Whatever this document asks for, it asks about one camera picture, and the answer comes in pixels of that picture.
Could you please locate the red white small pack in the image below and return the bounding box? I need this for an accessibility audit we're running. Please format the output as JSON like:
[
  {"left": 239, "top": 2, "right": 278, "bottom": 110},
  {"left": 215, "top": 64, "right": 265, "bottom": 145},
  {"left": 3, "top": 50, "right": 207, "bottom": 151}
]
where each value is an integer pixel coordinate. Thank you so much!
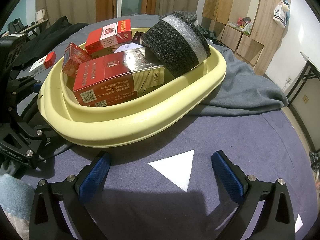
[{"left": 29, "top": 51, "right": 57, "bottom": 75}]

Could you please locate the gray cloth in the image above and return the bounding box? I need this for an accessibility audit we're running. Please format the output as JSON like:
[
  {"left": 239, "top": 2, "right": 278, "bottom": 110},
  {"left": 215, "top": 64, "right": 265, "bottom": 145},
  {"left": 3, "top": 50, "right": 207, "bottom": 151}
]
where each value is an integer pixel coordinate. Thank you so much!
[{"left": 187, "top": 37, "right": 289, "bottom": 117}]

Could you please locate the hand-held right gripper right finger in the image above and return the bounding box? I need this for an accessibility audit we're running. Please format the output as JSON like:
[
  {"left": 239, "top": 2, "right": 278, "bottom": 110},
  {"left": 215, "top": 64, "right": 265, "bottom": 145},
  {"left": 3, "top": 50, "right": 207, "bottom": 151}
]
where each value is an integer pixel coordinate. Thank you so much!
[{"left": 211, "top": 151, "right": 296, "bottom": 240}]

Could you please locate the dark maroon small box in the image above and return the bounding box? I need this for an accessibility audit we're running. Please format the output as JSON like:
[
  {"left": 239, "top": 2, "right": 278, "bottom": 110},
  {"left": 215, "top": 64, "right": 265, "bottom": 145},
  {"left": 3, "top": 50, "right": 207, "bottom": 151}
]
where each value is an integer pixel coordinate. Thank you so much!
[{"left": 132, "top": 31, "right": 148, "bottom": 45}]

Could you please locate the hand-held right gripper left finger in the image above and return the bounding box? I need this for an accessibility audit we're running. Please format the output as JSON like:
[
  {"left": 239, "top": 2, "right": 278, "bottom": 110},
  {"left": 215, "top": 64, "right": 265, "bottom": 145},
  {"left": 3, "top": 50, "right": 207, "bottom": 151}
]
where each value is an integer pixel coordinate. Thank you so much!
[{"left": 29, "top": 151, "right": 112, "bottom": 240}]

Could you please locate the red box with white label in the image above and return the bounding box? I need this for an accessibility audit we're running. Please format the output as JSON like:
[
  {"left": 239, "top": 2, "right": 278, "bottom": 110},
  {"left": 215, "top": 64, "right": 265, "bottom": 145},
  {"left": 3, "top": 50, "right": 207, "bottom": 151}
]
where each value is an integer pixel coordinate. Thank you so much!
[{"left": 84, "top": 19, "right": 132, "bottom": 54}]

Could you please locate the black clothing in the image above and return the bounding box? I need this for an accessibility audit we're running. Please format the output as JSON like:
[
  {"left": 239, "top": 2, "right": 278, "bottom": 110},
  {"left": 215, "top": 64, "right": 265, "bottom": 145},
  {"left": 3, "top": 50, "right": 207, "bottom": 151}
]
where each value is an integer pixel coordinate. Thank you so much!
[{"left": 15, "top": 16, "right": 90, "bottom": 63}]

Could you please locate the yellow plastic basin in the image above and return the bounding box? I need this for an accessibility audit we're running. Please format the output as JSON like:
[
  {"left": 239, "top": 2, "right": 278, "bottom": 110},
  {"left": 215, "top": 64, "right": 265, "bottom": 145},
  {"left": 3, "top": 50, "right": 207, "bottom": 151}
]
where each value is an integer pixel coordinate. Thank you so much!
[{"left": 37, "top": 27, "right": 227, "bottom": 148}]

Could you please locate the white paper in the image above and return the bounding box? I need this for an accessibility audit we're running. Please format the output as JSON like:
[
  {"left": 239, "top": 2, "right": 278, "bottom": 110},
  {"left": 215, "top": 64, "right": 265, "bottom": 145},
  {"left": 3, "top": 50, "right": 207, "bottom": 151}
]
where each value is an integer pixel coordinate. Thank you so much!
[{"left": 114, "top": 42, "right": 143, "bottom": 54}]

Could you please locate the black folding table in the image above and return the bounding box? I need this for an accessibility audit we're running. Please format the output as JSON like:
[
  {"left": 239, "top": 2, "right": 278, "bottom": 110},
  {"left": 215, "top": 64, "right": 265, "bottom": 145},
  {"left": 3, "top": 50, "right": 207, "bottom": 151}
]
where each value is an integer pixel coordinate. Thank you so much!
[{"left": 286, "top": 51, "right": 320, "bottom": 153}]

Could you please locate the black bag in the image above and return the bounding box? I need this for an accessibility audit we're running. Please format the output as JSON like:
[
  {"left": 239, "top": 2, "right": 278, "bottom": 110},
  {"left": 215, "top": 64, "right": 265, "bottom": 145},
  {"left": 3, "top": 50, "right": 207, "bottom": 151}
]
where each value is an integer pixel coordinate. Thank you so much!
[{"left": 7, "top": 19, "right": 25, "bottom": 32}]

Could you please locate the white kettle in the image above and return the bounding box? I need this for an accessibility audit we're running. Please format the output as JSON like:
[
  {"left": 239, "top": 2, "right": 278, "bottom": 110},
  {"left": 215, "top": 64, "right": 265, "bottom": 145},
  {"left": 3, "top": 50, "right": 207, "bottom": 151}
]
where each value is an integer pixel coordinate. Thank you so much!
[{"left": 35, "top": 9, "right": 47, "bottom": 22}]

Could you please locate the wooden wardrobe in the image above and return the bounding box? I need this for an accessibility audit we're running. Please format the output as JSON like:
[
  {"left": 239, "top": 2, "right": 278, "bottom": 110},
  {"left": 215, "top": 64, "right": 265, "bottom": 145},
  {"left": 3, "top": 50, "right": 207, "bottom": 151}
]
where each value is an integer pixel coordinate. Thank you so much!
[{"left": 202, "top": 0, "right": 292, "bottom": 77}]

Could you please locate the dark checked cloth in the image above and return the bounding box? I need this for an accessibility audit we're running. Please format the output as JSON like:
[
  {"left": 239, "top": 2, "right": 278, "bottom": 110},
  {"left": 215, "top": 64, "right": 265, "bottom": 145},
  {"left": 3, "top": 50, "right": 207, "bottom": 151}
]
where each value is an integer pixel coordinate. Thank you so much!
[{"left": 309, "top": 150, "right": 320, "bottom": 170}]

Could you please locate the red plastic bag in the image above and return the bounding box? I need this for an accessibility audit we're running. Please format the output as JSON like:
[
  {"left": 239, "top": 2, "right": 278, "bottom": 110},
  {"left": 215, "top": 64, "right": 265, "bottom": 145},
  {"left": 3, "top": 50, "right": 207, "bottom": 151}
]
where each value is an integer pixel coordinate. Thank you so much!
[{"left": 236, "top": 17, "right": 252, "bottom": 28}]

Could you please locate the red silver carton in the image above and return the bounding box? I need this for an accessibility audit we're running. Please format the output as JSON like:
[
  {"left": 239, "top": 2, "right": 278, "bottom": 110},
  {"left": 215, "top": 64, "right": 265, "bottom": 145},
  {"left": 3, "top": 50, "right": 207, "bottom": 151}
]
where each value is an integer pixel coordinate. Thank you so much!
[
  {"left": 89, "top": 86, "right": 160, "bottom": 108},
  {"left": 72, "top": 48, "right": 165, "bottom": 106}
]

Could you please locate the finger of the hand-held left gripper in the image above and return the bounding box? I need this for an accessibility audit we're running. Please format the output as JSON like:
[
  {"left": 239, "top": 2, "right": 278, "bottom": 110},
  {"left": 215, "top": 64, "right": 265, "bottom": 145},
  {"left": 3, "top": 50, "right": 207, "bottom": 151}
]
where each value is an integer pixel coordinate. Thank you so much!
[
  {"left": 16, "top": 121, "right": 67, "bottom": 168},
  {"left": 10, "top": 76, "right": 44, "bottom": 97}
]

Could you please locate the white plastic bag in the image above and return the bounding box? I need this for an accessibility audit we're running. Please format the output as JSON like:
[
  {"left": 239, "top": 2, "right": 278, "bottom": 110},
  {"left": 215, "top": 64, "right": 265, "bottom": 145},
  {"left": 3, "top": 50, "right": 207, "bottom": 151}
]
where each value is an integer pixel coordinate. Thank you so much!
[{"left": 274, "top": 0, "right": 291, "bottom": 29}]

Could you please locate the shiny red gold box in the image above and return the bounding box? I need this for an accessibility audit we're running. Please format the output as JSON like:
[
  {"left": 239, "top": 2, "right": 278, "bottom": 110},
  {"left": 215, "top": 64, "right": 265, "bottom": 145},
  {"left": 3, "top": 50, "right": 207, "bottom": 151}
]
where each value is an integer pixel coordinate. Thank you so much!
[{"left": 62, "top": 42, "right": 93, "bottom": 77}]

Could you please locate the black foam cylinder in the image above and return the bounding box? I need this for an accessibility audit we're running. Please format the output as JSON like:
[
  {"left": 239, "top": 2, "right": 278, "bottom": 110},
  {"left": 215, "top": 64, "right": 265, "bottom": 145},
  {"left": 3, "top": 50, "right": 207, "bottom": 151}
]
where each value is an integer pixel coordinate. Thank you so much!
[{"left": 141, "top": 11, "right": 211, "bottom": 78}]

